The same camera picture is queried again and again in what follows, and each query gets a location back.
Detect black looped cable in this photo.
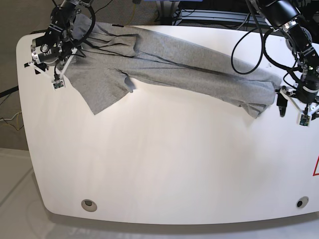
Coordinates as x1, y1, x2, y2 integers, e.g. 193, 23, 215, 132
69, 0, 97, 48
231, 24, 300, 75

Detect beige table cable grommet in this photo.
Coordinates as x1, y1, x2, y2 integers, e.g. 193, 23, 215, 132
81, 199, 97, 212

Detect white and yellow floor cables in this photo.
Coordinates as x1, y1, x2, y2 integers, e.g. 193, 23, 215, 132
0, 111, 23, 131

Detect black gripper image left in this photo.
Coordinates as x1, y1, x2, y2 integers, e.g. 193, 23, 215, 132
32, 51, 64, 67

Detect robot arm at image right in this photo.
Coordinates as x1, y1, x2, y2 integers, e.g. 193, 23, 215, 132
246, 0, 319, 126

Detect grey table cable grommet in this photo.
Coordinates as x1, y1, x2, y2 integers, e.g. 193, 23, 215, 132
296, 196, 309, 209

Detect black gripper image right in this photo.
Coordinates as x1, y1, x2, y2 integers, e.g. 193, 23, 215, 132
277, 81, 319, 118

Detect aluminium extrusion frame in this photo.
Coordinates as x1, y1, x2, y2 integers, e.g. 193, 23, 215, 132
171, 8, 265, 28

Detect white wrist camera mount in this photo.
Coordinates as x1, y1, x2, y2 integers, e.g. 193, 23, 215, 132
275, 86, 319, 127
23, 46, 86, 90

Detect black looped cable right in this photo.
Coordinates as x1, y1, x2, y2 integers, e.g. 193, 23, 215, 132
231, 24, 300, 75

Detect grey T-shirt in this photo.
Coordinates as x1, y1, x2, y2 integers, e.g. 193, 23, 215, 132
66, 22, 281, 118

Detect black looped cable left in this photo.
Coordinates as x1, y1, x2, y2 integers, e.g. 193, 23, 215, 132
69, 0, 97, 48

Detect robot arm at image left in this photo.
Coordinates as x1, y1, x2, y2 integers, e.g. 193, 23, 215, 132
30, 0, 96, 71

